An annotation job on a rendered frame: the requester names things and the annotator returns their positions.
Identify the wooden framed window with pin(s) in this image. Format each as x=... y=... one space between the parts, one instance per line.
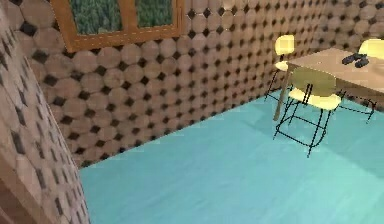
x=128 y=33

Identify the yellow chair black legs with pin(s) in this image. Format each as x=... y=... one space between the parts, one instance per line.
x=372 y=47
x=315 y=90
x=284 y=45

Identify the light wooden table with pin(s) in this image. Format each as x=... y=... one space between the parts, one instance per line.
x=333 y=63

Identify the black remote control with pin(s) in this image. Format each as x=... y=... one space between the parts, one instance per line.
x=350 y=58
x=361 y=62

